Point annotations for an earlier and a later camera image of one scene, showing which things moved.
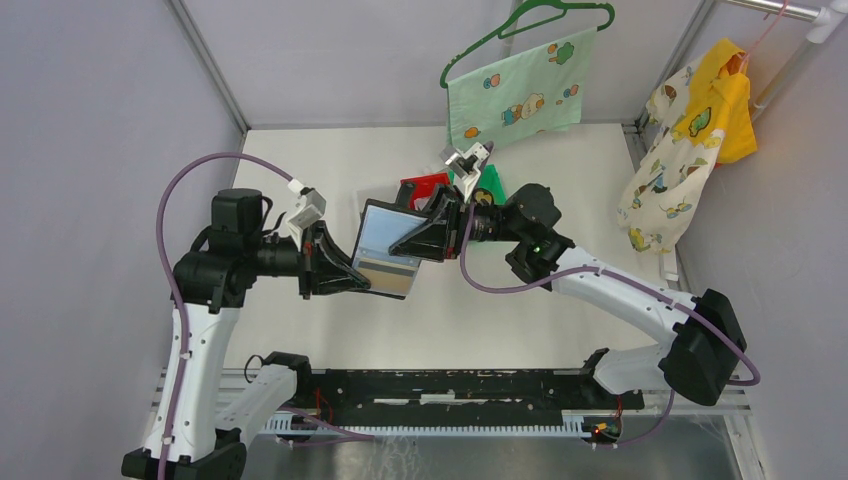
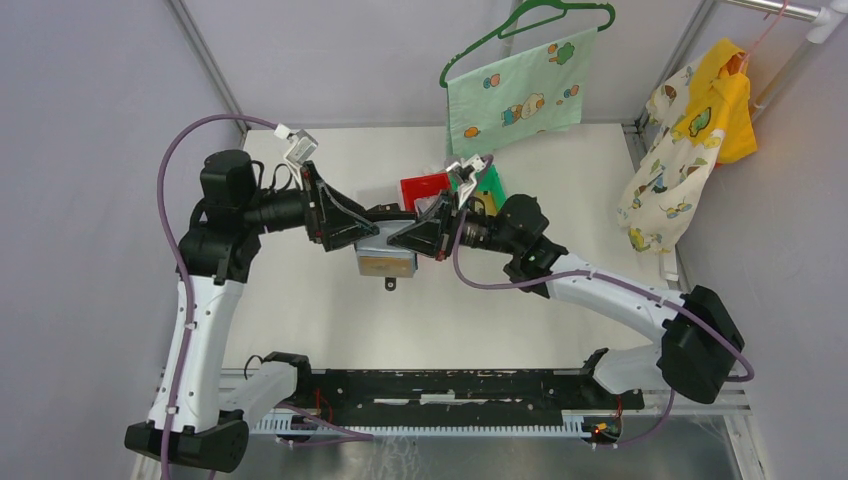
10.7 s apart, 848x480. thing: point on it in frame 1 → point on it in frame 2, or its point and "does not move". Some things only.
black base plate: [478, 390] does not move
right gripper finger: [442, 211] does not move
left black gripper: [321, 259] → [335, 220]
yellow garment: [719, 99] does not move
